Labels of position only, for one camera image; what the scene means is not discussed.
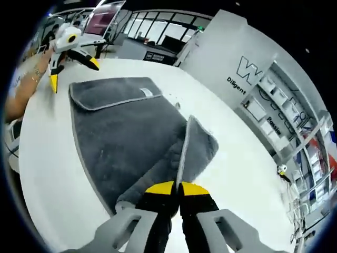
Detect grey towel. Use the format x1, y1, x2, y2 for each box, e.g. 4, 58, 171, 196
68, 76, 220, 216

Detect pink lit monitor screen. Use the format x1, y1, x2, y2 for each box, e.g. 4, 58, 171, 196
83, 1, 127, 40

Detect black printed signboard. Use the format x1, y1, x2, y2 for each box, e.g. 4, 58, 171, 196
143, 47, 177, 66

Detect black monitor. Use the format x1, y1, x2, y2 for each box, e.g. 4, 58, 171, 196
161, 35, 183, 53

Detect small white yellow device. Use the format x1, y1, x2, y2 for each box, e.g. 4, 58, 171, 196
276, 164, 292, 183

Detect rows of white storage bins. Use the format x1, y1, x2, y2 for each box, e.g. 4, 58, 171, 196
246, 73, 332, 211

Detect grey metal shelving unit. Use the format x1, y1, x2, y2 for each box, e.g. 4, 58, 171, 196
241, 59, 337, 232

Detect white lettered partition panel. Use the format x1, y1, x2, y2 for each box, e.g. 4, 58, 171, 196
175, 9, 277, 106

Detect white wire rack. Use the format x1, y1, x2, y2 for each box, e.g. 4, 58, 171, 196
286, 168, 316, 238

